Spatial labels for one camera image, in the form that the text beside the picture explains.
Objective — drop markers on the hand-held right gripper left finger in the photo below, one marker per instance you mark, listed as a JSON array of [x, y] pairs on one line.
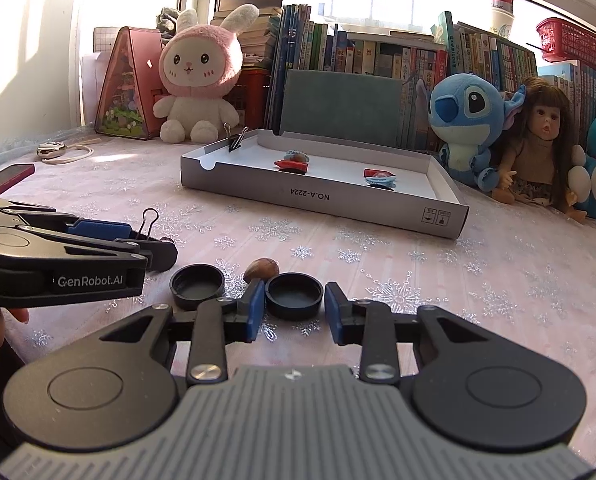
[[255, 310]]

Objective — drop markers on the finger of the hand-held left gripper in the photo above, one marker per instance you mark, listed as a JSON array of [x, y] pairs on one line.
[[160, 255], [97, 229]]

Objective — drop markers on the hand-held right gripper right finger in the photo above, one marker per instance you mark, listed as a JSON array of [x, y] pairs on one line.
[[332, 312]]

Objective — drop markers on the black binder clip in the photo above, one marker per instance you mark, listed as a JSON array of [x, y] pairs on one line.
[[140, 235], [235, 144]]

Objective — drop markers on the black round cap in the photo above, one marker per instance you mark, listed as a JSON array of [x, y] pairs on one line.
[[293, 295], [197, 285]]

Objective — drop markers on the grey cardboard box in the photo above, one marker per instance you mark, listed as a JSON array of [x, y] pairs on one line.
[[328, 205]]

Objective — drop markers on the red crayon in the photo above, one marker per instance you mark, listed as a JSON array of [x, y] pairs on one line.
[[285, 164]]

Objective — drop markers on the brown nut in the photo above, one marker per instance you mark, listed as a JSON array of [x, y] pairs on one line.
[[260, 267]]

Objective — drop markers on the pink snowflake tablecloth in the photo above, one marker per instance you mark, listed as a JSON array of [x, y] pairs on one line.
[[378, 260]]

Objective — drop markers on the red phone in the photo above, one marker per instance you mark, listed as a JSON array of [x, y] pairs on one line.
[[5, 177]]

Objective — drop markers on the pink triangular display box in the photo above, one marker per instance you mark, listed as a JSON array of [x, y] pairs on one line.
[[127, 90]]

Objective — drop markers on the small red item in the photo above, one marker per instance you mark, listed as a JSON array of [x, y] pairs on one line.
[[372, 172]]

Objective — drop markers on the white paper sheets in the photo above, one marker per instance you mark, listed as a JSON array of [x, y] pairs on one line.
[[90, 75]]

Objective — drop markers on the pink hooded bunny plush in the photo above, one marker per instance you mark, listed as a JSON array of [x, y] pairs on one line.
[[197, 105]]

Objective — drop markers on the light blue hair clip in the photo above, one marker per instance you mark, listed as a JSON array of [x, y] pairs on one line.
[[294, 152]]

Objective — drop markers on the green felt folder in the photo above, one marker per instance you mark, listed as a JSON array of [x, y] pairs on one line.
[[338, 105]]

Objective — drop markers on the grey cloth item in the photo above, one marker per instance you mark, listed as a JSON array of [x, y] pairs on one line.
[[166, 20]]

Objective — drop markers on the stack of books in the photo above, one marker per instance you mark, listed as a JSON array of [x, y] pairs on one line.
[[258, 35]]

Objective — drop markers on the blue alien plush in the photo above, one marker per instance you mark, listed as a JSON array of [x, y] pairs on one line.
[[458, 105]]

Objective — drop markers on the brown-haired doll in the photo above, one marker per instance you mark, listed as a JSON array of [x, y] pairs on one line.
[[533, 160]]

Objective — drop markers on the row of books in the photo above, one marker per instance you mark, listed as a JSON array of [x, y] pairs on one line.
[[328, 50]]

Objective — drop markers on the white paper cup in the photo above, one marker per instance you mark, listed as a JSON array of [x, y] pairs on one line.
[[500, 20]]

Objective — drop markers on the red plastic basket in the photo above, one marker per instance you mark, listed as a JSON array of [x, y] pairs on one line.
[[573, 42]]

